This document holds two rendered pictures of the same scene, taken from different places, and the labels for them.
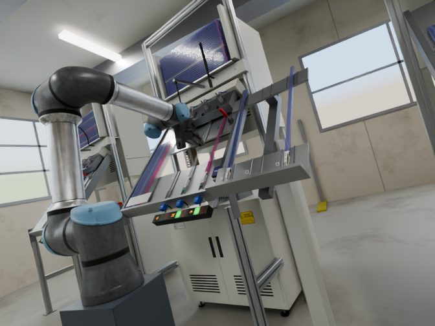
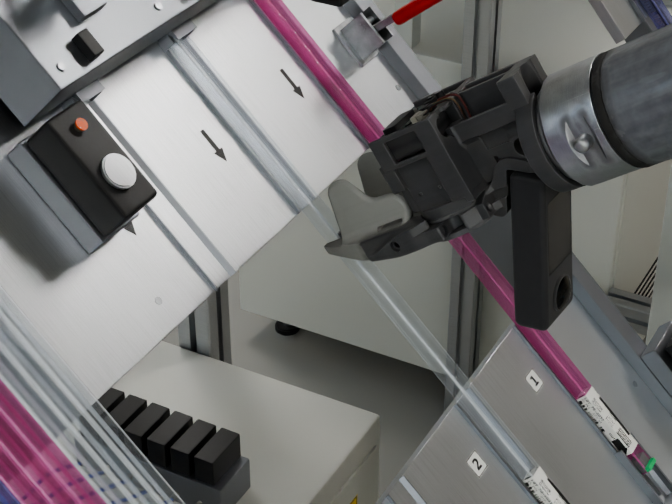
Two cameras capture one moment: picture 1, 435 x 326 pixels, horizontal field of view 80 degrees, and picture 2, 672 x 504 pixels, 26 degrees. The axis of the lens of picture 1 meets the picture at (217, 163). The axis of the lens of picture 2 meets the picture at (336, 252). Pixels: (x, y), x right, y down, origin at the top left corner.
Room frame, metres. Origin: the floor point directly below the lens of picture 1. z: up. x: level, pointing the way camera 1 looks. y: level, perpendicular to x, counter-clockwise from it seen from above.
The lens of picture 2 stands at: (1.48, 0.93, 1.52)
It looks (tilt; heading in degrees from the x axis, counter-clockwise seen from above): 33 degrees down; 263
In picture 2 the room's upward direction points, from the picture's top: straight up
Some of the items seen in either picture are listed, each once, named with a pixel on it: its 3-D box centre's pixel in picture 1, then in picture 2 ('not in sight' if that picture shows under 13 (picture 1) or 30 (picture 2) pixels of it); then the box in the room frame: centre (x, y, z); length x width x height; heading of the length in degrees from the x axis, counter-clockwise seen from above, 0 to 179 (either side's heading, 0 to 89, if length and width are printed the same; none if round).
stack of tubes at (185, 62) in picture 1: (197, 63); not in sight; (1.63, -0.04, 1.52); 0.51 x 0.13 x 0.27; 54
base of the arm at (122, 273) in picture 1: (109, 271); not in sight; (0.68, 0.34, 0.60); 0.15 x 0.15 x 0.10
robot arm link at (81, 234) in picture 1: (98, 227); not in sight; (0.68, 0.35, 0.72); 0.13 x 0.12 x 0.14; 58
